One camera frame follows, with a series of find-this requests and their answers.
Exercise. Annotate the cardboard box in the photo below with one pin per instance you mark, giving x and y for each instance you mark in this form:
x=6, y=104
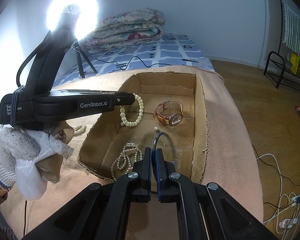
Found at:
x=197, y=130

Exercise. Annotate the white plug adapter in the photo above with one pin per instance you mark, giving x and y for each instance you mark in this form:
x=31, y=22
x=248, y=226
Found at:
x=287, y=223

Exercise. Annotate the small pearl earring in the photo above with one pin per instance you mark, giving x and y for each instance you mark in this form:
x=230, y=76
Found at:
x=155, y=129

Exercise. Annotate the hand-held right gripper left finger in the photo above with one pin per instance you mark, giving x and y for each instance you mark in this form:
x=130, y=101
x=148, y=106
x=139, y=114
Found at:
x=146, y=170

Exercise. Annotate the folded floral quilt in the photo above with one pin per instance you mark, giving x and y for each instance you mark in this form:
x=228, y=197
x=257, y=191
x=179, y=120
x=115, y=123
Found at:
x=130, y=30

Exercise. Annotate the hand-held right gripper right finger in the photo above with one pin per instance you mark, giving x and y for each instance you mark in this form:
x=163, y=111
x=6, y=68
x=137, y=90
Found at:
x=160, y=170

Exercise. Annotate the person's left hand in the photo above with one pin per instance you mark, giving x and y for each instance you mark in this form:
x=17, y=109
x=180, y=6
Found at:
x=20, y=155

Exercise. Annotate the white leaning board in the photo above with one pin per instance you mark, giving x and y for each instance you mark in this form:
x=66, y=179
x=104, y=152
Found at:
x=271, y=25

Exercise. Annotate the black tripod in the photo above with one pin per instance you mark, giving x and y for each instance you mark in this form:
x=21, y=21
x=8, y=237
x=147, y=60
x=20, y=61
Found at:
x=80, y=60

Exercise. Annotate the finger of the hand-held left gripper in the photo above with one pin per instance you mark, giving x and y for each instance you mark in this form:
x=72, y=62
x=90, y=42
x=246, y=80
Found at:
x=126, y=98

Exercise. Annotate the blue patterned bed sheet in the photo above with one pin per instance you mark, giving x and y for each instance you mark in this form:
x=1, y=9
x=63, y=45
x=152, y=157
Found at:
x=170, y=52

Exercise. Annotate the striped hanging towel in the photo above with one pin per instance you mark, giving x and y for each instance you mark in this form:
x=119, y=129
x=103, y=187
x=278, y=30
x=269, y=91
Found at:
x=292, y=20

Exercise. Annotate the thin dark bangle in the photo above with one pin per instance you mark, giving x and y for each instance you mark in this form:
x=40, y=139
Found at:
x=158, y=135

